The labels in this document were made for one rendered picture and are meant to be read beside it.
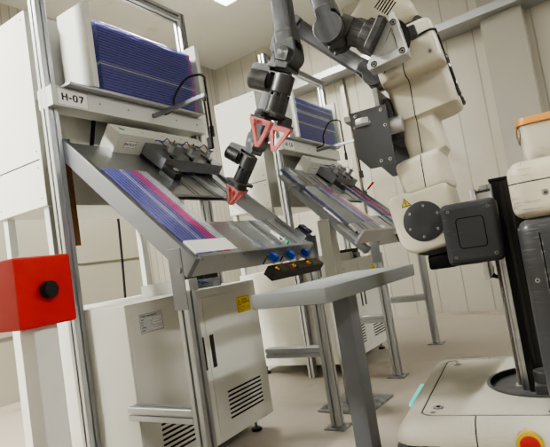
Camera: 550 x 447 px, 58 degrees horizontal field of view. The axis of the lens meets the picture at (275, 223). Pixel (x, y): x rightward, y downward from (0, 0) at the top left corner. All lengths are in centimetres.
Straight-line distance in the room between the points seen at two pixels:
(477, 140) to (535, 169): 336
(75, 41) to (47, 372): 123
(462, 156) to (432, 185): 320
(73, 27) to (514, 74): 329
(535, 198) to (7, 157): 177
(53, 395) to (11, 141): 112
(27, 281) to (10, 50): 116
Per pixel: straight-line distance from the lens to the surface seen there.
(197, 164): 206
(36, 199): 198
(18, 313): 123
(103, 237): 443
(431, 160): 135
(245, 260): 161
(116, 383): 173
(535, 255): 116
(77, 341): 178
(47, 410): 129
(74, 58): 204
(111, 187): 165
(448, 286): 460
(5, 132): 216
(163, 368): 174
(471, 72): 463
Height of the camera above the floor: 69
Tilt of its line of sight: 4 degrees up
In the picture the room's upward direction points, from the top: 9 degrees counter-clockwise
